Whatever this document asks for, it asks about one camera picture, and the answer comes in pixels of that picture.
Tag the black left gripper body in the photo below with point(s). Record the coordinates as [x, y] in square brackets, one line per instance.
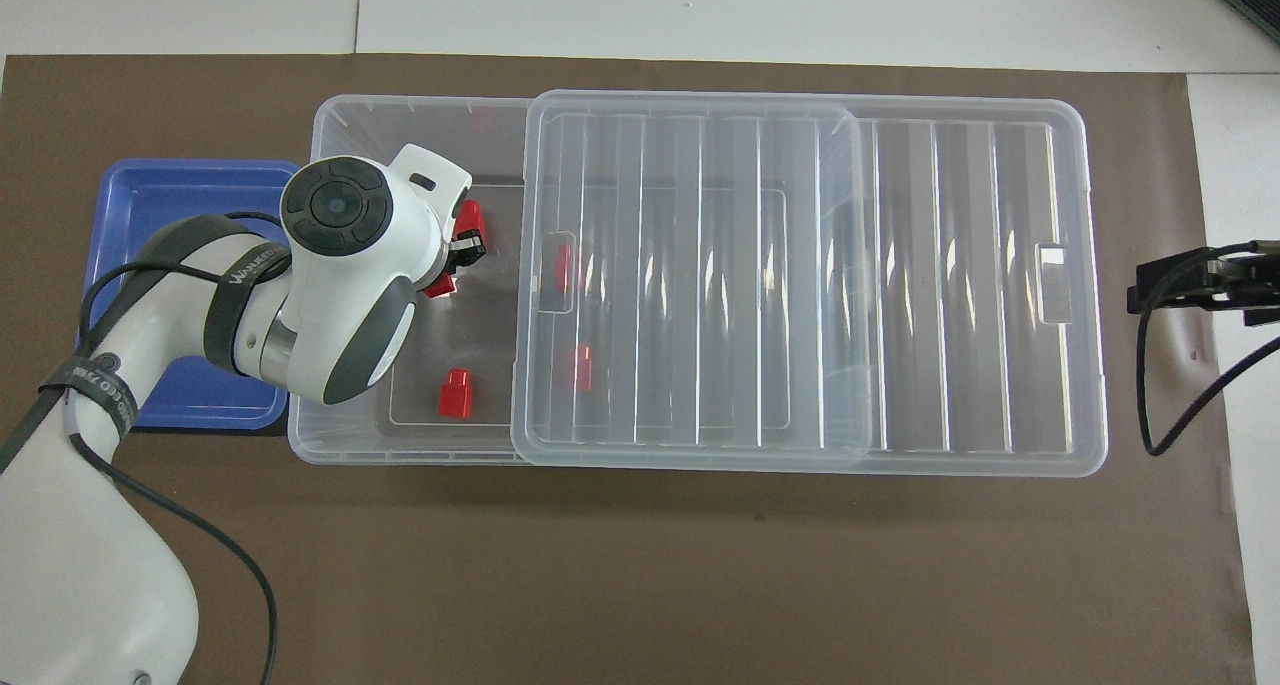
[467, 249]

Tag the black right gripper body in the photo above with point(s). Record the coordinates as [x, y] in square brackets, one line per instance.
[1250, 290]

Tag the red block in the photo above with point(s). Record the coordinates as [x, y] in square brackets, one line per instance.
[582, 367]
[565, 267]
[456, 393]
[470, 215]
[438, 287]

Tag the clear ribbed plastic lid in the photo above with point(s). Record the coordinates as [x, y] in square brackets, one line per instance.
[950, 265]

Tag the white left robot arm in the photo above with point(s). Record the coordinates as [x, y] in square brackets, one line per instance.
[330, 295]

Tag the clear plastic storage box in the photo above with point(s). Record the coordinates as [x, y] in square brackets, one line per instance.
[350, 130]

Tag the blue plastic tray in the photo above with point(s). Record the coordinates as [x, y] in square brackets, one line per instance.
[180, 190]

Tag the brown table mat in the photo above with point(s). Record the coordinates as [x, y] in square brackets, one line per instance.
[600, 585]

